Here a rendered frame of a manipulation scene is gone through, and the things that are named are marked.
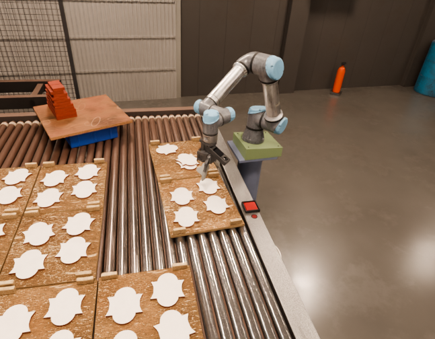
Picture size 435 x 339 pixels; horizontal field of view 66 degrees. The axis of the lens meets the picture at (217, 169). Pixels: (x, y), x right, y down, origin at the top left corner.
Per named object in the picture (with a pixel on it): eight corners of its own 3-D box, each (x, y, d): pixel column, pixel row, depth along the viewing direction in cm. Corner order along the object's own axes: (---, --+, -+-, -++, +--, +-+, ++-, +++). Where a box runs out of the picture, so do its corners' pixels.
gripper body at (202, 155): (204, 155, 176) (206, 134, 169) (218, 160, 173) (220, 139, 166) (196, 161, 171) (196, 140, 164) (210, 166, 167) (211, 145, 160)
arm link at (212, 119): (224, 111, 157) (212, 116, 151) (222, 132, 163) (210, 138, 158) (211, 106, 161) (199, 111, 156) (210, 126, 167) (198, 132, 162)
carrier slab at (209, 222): (219, 177, 190) (219, 174, 190) (244, 226, 158) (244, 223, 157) (157, 184, 181) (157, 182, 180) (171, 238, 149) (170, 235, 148)
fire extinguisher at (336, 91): (337, 91, 588) (345, 60, 558) (345, 96, 570) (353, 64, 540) (326, 91, 582) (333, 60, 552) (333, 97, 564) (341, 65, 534)
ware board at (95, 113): (105, 96, 252) (105, 94, 250) (132, 122, 218) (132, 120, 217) (33, 109, 227) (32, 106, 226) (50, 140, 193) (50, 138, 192)
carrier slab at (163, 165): (201, 141, 224) (201, 139, 223) (219, 175, 191) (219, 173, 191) (148, 146, 214) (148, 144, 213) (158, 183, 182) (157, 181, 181)
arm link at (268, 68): (270, 120, 221) (261, 47, 180) (290, 128, 213) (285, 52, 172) (259, 132, 217) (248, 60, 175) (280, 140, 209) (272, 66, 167)
